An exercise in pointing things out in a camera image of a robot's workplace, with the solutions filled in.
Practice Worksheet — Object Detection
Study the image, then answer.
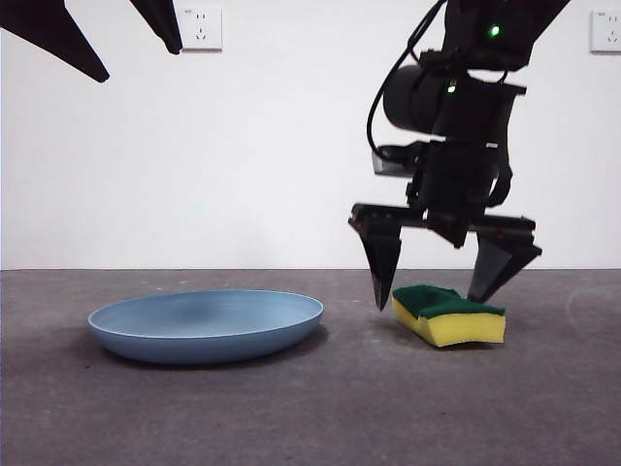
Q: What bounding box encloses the yellow green scouring sponge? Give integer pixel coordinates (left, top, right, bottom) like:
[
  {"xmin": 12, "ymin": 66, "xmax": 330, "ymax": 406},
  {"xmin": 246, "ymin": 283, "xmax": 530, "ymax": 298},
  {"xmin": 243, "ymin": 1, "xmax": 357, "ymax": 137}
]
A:
[{"xmin": 391, "ymin": 284, "xmax": 507, "ymax": 349}]

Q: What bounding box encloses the light blue round plate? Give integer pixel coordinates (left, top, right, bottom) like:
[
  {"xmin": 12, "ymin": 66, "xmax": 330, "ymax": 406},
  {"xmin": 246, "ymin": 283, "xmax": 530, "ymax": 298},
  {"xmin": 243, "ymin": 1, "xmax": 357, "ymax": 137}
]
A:
[{"xmin": 87, "ymin": 289, "xmax": 325, "ymax": 365}]

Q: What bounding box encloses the white wall socket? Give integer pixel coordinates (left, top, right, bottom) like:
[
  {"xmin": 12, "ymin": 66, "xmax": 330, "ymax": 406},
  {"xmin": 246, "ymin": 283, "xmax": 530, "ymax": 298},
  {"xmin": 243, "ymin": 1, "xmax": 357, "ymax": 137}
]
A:
[
  {"xmin": 174, "ymin": 7, "xmax": 223, "ymax": 52},
  {"xmin": 590, "ymin": 10, "xmax": 621, "ymax": 53}
]

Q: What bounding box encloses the short black cable loop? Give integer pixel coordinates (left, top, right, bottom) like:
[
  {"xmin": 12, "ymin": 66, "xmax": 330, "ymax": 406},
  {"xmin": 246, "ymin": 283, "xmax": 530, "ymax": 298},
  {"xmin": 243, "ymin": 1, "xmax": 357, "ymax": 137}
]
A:
[{"xmin": 487, "ymin": 163, "xmax": 514, "ymax": 209}]

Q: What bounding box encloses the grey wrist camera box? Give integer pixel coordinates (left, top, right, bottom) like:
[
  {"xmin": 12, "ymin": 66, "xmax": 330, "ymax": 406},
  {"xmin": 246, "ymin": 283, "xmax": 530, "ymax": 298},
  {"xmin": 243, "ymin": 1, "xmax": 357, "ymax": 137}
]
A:
[{"xmin": 372, "ymin": 143, "xmax": 428, "ymax": 177}]

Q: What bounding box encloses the long black cable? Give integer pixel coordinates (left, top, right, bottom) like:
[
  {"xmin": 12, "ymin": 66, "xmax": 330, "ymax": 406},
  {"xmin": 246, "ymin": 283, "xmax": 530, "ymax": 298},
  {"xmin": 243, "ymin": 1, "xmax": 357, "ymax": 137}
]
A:
[{"xmin": 365, "ymin": 0, "xmax": 450, "ymax": 152}]

